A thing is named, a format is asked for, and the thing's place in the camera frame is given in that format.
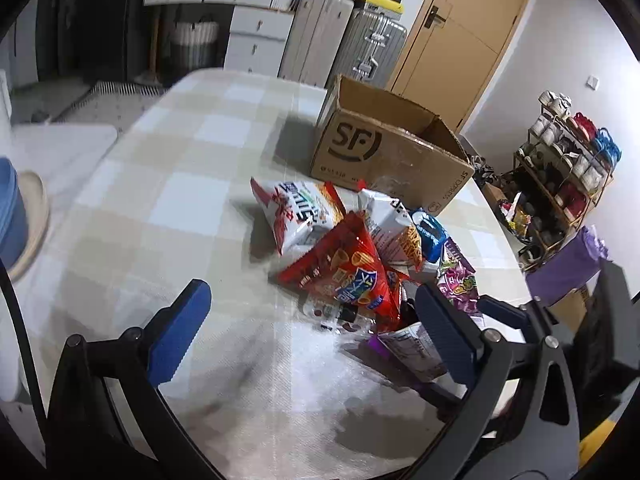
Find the grey laundry basket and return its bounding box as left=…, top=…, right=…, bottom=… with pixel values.
left=170, top=17, right=221, bottom=71

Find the wooden door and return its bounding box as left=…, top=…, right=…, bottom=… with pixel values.
left=387, top=0, right=537, bottom=133

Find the white purple snack packet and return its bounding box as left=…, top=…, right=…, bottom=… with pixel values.
left=367, top=321, right=449, bottom=383

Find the silver suitcase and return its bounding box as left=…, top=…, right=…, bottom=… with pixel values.
left=332, top=5, right=408, bottom=88

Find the blue round stool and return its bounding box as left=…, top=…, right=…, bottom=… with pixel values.
left=0, top=156, right=51, bottom=281

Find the black yellow box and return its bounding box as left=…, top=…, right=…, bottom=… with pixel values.
left=360, top=0, right=406, bottom=18

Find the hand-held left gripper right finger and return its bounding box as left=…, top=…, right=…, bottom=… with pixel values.
left=414, top=283, right=582, bottom=480

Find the wooden shoe rack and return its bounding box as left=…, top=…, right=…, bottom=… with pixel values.
left=500, top=90, right=623, bottom=271

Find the clear snack packet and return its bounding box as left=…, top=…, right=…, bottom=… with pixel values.
left=299, top=294, right=381, bottom=336

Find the white stool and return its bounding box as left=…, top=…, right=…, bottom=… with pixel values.
left=11, top=122, right=119, bottom=196

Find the brown cardboard box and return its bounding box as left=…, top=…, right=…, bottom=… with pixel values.
left=309, top=74, right=476, bottom=213

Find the black cable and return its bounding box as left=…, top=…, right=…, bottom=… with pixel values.
left=0, top=259, right=51, bottom=461

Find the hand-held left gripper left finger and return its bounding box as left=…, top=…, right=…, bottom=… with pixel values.
left=47, top=279, right=221, bottom=480

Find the black cabinet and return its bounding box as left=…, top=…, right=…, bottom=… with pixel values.
left=35, top=0, right=148, bottom=83

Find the blue cookie packet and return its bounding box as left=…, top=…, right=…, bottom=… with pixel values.
left=410, top=207, right=449, bottom=267

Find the red chip bag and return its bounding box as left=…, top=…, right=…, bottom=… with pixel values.
left=277, top=211, right=403, bottom=335

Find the white red noodle snack bag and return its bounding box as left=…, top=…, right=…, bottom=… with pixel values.
left=356, top=186, right=426, bottom=275
left=250, top=176, right=347, bottom=257

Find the purple candy bag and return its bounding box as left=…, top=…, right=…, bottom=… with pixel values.
left=436, top=236, right=482, bottom=317

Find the white drawer desk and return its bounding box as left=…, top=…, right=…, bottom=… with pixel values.
left=144, top=0, right=301, bottom=78

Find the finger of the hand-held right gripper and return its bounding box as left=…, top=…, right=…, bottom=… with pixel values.
left=476, top=294, right=576, bottom=346

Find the striped floor mat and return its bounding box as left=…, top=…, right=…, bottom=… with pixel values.
left=90, top=81, right=168, bottom=98

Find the orange red snack packet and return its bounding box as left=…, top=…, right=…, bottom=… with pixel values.
left=382, top=266, right=418, bottom=311

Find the beige suitcase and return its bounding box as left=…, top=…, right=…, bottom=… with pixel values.
left=278, top=0, right=356, bottom=86

